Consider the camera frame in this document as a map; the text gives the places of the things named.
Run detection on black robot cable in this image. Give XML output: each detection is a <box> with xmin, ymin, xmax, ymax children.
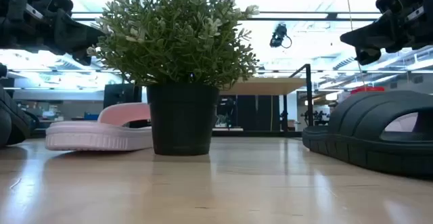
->
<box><xmin>0</xmin><ymin>63</ymin><xmax>41</xmax><ymax>132</ymax></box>

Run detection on pink slide sandal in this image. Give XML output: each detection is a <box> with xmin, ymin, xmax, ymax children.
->
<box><xmin>45</xmin><ymin>102</ymin><xmax>154</xmax><ymax>152</ymax></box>

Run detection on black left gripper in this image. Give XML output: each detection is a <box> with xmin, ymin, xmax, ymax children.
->
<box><xmin>0</xmin><ymin>0</ymin><xmax>106</xmax><ymax>66</ymax></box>

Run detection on green artificial plant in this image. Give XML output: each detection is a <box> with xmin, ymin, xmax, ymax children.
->
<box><xmin>87</xmin><ymin>0</ymin><xmax>260</xmax><ymax>90</ymax></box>

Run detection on black overhead camera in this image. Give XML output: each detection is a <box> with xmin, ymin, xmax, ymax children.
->
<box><xmin>269</xmin><ymin>23</ymin><xmax>292</xmax><ymax>49</ymax></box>

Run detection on red storage bin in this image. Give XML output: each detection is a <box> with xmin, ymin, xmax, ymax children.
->
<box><xmin>350</xmin><ymin>86</ymin><xmax>386</xmax><ymax>95</ymax></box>

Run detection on black slide sandal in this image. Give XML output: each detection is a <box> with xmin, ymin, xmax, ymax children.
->
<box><xmin>302</xmin><ymin>90</ymin><xmax>433</xmax><ymax>177</ymax></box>
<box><xmin>0</xmin><ymin>85</ymin><xmax>33</xmax><ymax>149</ymax></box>

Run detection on thin yellow cable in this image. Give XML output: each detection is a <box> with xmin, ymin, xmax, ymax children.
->
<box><xmin>344</xmin><ymin>0</ymin><xmax>366</xmax><ymax>83</ymax></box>

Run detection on black plant pot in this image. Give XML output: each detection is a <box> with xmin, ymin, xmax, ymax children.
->
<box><xmin>146</xmin><ymin>83</ymin><xmax>221</xmax><ymax>156</ymax></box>

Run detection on wooden shelf with black frame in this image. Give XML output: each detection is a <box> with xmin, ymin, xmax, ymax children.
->
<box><xmin>131</xmin><ymin>64</ymin><xmax>315</xmax><ymax>139</ymax></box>

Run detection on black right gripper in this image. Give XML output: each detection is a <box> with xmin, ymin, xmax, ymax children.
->
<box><xmin>340</xmin><ymin>0</ymin><xmax>433</xmax><ymax>66</ymax></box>

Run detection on black partition panels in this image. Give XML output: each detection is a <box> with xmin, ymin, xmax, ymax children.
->
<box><xmin>216</xmin><ymin>94</ymin><xmax>281</xmax><ymax>132</ymax></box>

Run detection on black computer monitor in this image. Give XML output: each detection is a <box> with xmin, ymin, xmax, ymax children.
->
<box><xmin>103</xmin><ymin>83</ymin><xmax>143</xmax><ymax>110</ymax></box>

